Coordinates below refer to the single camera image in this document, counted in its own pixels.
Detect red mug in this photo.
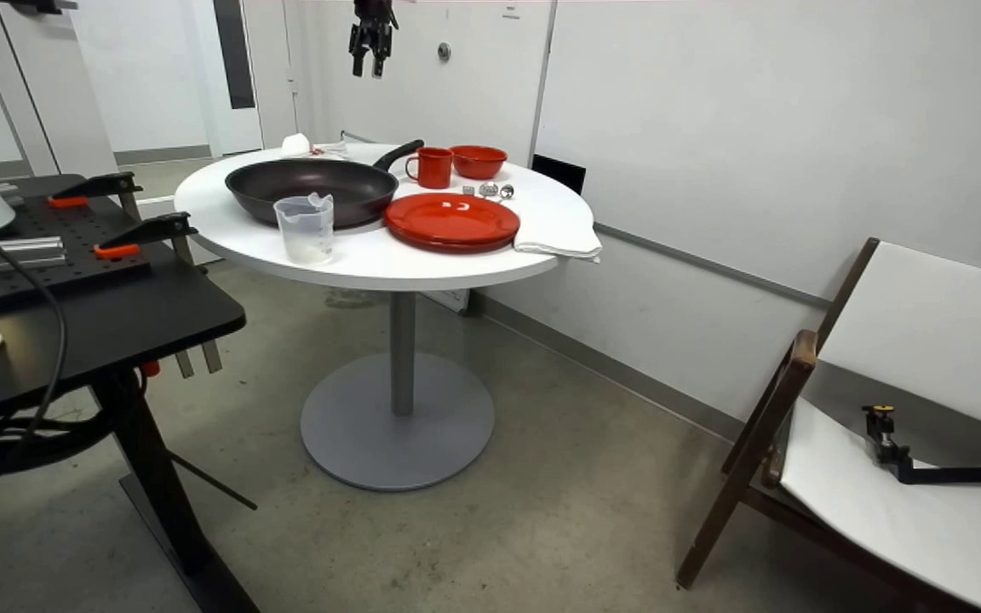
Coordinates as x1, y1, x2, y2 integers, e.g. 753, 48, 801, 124
403, 143, 457, 191

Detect small metal measuring spoons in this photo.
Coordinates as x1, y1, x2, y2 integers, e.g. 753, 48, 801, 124
460, 176, 516, 204

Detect red bowl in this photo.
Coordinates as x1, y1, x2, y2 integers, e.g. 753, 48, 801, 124
448, 143, 512, 179

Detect round white pedestal table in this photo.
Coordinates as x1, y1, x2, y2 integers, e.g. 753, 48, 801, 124
174, 141, 604, 495

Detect dark narrow door window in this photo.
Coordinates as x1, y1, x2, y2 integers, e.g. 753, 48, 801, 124
212, 0, 255, 111

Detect wooden chair with white panels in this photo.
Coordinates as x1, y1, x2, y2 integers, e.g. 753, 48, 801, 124
673, 236, 981, 613

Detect clear plastic measuring cup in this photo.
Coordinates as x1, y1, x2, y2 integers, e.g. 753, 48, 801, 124
273, 191, 338, 267

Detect black rectangular box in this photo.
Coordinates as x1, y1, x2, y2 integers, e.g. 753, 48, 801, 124
531, 151, 604, 197

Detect plain white folded cloth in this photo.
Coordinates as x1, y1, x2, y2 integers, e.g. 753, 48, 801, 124
512, 185, 605, 267

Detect red plate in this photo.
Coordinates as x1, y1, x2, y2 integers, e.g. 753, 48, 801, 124
381, 191, 525, 257

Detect aluminium profile rail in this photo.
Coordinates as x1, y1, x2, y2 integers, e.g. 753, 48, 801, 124
0, 231, 69, 279

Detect black workbench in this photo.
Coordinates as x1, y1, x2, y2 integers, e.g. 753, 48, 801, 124
0, 168, 263, 613

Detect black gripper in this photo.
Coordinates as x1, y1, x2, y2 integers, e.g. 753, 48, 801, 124
348, 0, 403, 81

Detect black jointed mount arm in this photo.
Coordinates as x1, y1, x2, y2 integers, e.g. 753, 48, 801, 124
862, 402, 981, 539

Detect black clamp with orange handle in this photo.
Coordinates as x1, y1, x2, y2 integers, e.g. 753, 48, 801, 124
45, 170, 143, 217
93, 211, 227, 383

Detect black cable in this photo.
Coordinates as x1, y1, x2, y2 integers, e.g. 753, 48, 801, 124
0, 179, 74, 539

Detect black frying pan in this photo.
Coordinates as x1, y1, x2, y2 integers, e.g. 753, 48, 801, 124
220, 135, 426, 231

